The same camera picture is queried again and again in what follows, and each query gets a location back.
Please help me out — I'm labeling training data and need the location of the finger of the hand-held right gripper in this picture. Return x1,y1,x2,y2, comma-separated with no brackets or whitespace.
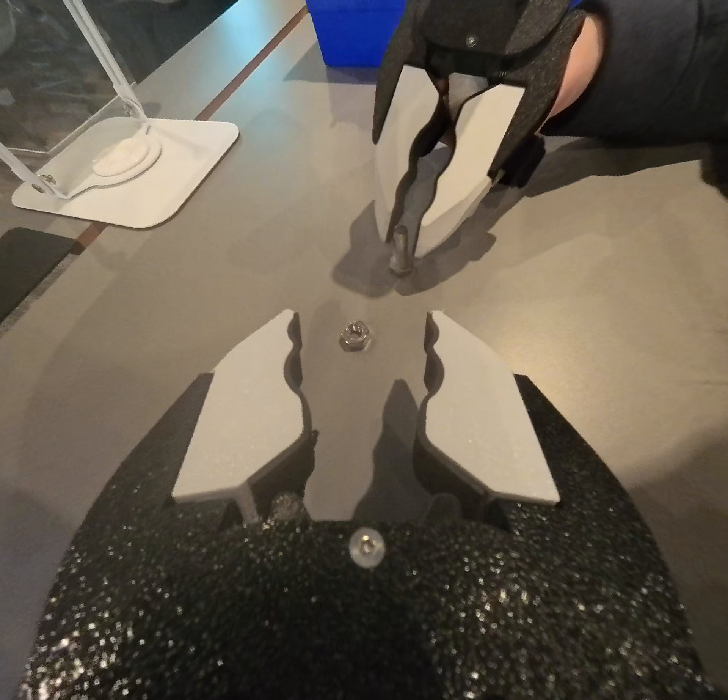
372,63,450,240
401,74,528,257

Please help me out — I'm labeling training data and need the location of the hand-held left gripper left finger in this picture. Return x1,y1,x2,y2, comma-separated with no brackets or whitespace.
171,308,320,524

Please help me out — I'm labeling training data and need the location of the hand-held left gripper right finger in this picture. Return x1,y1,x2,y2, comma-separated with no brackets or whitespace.
414,310,561,520

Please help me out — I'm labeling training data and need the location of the steel hex bolt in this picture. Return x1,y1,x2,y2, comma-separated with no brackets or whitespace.
387,225,415,277

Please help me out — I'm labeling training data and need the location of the steel hex nut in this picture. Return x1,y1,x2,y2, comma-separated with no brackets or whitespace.
337,321,373,352

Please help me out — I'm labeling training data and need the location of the person's right forearm dark sleeve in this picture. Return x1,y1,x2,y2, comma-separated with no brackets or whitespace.
540,0,728,200

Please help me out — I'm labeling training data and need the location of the person's right hand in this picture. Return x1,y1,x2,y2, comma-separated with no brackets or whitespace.
549,20,605,117

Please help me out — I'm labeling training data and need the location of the blue plastic bin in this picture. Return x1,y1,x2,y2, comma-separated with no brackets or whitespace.
296,0,605,67

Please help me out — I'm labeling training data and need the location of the white metal stand base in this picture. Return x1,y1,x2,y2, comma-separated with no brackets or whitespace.
11,116,240,230

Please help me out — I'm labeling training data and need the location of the clear acrylic divider panel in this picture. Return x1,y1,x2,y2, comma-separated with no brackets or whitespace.
0,0,151,157

